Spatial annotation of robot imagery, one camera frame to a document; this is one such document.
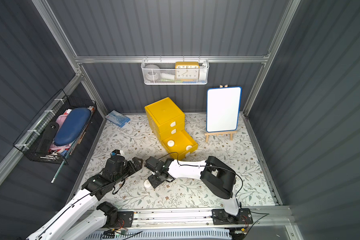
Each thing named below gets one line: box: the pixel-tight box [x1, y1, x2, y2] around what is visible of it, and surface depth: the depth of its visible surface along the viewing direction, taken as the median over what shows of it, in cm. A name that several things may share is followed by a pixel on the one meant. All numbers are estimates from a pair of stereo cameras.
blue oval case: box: [54, 107, 92, 146], surface depth 69 cm
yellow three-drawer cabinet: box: [144, 97, 185, 141], surface depth 93 cm
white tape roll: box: [144, 64, 161, 81], surface depth 90 cm
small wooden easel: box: [204, 84, 238, 143], surface depth 104 cm
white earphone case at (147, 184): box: [143, 179, 152, 188], surface depth 85 cm
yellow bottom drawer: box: [161, 129, 198, 160], surface depth 103 cm
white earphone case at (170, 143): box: [167, 140, 175, 147], surface depth 102 cm
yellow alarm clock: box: [175, 61, 200, 82], surface depth 91 cm
